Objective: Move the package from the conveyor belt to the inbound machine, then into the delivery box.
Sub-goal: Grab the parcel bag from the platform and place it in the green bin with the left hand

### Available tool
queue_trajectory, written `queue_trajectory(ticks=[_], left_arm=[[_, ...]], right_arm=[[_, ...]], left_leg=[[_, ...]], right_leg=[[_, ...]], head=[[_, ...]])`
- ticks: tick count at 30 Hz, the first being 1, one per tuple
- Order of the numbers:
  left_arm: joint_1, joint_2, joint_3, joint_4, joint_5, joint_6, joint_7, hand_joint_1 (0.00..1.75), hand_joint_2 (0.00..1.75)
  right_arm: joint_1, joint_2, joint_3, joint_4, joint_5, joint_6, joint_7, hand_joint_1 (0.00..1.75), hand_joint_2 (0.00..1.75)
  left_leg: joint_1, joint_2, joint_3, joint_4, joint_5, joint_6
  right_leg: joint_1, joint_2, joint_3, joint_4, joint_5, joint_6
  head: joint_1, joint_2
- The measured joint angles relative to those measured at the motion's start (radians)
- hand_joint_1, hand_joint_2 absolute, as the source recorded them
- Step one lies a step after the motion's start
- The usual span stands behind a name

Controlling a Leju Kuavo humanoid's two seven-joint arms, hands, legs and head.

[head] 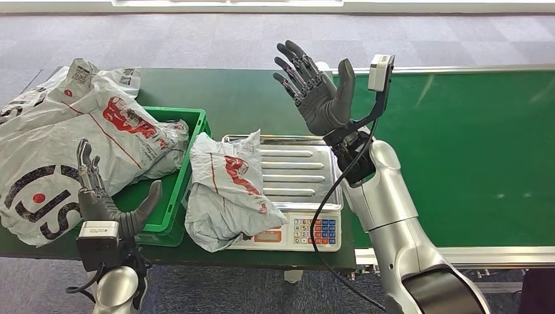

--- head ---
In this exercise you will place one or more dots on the black right camera bracket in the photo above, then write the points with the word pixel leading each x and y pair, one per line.
pixel 373 115

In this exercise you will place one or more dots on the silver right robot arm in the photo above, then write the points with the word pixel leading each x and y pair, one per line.
pixel 386 199

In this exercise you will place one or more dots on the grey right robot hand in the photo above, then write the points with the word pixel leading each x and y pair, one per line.
pixel 323 108

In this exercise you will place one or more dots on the green plastic crate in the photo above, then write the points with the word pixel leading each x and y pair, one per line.
pixel 134 199

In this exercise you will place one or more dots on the black left camera bracket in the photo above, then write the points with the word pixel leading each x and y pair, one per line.
pixel 97 253

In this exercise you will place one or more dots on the black camera bracket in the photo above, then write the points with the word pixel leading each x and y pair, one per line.
pixel 373 115
pixel 97 253

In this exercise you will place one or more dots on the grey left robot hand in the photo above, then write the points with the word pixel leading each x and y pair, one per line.
pixel 99 208

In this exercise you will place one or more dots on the green conveyor belt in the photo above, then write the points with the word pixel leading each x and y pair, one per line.
pixel 477 151

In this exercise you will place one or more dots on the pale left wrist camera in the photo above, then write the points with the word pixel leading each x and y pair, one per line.
pixel 97 229

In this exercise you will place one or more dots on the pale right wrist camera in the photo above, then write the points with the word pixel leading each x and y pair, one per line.
pixel 379 73

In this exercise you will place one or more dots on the white table leg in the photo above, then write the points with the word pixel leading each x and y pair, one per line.
pixel 293 276

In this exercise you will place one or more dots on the white round knob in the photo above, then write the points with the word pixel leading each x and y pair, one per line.
pixel 323 65

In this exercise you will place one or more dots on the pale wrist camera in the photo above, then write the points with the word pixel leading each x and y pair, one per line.
pixel 97 229
pixel 379 73

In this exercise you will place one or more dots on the small grey courier package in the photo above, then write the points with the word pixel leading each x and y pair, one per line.
pixel 225 203

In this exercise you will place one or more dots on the black case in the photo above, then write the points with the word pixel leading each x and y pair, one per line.
pixel 537 294

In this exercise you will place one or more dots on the white package with QR labels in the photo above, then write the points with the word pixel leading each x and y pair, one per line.
pixel 26 97

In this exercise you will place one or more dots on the large white package black logo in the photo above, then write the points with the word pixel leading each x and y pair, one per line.
pixel 52 143

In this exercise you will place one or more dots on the white electronic scale steel tray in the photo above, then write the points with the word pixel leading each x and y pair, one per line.
pixel 299 173

